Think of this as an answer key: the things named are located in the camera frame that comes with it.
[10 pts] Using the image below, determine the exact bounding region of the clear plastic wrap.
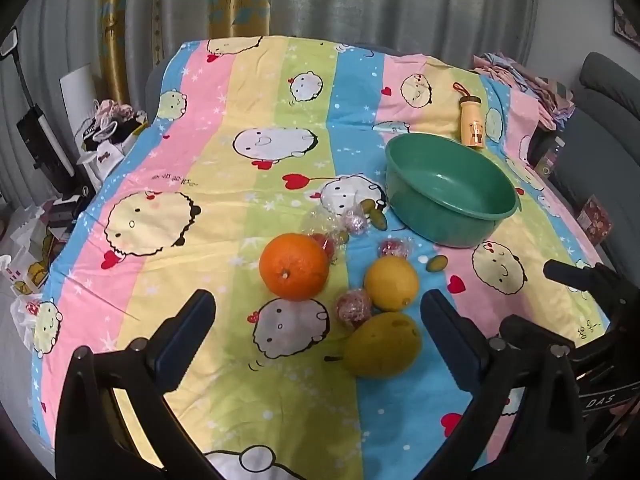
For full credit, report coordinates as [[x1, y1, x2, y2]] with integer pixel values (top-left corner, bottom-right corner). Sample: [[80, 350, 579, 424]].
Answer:
[[306, 204, 346, 238]]

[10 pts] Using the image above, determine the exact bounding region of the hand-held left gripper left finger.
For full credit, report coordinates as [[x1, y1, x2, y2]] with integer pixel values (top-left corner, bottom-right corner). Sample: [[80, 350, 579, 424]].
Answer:
[[54, 289, 221, 480]]

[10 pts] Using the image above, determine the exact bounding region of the white plastic bag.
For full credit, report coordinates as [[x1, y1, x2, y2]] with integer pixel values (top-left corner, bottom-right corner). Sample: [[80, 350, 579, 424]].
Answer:
[[10, 294, 43, 348]]

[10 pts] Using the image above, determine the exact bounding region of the pink cloth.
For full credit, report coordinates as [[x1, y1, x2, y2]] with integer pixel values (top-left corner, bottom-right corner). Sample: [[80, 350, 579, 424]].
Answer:
[[96, 99, 135, 122]]

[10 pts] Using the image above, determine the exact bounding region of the yellow lemon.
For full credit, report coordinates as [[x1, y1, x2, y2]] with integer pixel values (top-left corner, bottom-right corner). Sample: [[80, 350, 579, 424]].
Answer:
[[363, 256, 420, 312]]

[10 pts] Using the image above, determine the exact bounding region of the black and white bag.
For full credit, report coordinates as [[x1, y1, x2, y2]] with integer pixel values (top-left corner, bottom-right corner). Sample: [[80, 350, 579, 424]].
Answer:
[[75, 110, 148, 186]]

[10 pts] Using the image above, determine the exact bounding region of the plastic-wrapped red fruit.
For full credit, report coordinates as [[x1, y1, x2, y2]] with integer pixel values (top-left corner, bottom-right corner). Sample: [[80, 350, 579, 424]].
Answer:
[[337, 290, 373, 323], [310, 232, 337, 261], [342, 210, 372, 236], [380, 239, 412, 261]]

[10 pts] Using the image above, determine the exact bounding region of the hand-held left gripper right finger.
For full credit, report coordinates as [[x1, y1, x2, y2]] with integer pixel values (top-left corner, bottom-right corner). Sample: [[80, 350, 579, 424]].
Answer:
[[420, 291, 588, 480]]

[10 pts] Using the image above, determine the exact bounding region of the yellow-green mango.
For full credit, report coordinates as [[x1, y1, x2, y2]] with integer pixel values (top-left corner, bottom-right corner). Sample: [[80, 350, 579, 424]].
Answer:
[[325, 311, 422, 379]]

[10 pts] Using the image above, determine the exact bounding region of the yellow cartoon bottle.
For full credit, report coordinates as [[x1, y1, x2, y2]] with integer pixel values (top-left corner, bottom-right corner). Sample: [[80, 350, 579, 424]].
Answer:
[[452, 82, 487, 150]]

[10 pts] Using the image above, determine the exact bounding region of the framed wall picture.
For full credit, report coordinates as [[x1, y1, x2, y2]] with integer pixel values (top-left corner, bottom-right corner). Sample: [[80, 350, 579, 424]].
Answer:
[[612, 0, 640, 52]]

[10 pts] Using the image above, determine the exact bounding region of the black box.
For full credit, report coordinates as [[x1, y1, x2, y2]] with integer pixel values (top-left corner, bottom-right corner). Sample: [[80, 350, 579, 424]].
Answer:
[[44, 194, 93, 233]]

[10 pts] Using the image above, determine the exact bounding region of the orange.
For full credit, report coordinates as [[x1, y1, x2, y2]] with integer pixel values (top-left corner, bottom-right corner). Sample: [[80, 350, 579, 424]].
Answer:
[[259, 233, 331, 302]]

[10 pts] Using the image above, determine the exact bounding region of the white board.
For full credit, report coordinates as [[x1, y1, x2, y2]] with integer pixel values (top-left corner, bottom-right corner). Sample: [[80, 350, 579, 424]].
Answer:
[[60, 62, 103, 136]]

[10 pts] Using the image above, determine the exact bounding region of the grey curtain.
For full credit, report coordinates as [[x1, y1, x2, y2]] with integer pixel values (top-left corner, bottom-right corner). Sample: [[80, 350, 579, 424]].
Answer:
[[0, 0, 543, 201]]

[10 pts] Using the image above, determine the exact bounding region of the white paper bag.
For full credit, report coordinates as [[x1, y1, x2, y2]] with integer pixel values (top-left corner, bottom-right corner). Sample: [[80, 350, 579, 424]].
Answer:
[[0, 205, 56, 296]]

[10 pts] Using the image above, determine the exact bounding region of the red box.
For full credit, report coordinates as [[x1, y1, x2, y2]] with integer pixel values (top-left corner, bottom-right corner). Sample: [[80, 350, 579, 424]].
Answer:
[[575, 196, 613, 242]]

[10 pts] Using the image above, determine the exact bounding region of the green plastic basin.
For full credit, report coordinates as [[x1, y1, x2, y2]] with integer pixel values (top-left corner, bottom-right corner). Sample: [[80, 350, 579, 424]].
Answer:
[[384, 132, 521, 248]]

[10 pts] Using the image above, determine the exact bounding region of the dark box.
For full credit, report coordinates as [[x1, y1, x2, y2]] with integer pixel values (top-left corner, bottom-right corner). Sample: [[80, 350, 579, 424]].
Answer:
[[530, 132, 566, 177]]

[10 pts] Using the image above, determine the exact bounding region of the pile of folded clothes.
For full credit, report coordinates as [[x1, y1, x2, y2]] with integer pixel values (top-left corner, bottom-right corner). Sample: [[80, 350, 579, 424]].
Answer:
[[472, 51, 576, 128]]

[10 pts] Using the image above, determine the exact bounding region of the striped cartoon printed blanket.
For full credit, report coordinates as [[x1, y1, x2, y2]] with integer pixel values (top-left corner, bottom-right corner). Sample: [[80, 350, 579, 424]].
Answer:
[[30, 35, 613, 480]]

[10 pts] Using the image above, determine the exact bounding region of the grey sofa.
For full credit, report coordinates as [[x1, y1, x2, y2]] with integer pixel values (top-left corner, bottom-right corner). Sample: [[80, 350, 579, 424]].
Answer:
[[542, 51, 640, 266]]

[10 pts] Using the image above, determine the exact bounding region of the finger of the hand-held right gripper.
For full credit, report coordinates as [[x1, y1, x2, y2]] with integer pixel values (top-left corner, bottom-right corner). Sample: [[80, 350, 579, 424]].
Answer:
[[500, 314, 616, 359], [543, 259, 623, 306]]

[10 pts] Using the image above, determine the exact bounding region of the golden patterned curtain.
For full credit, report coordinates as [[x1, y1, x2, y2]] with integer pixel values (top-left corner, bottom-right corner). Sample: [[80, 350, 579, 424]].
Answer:
[[97, 0, 275, 111]]

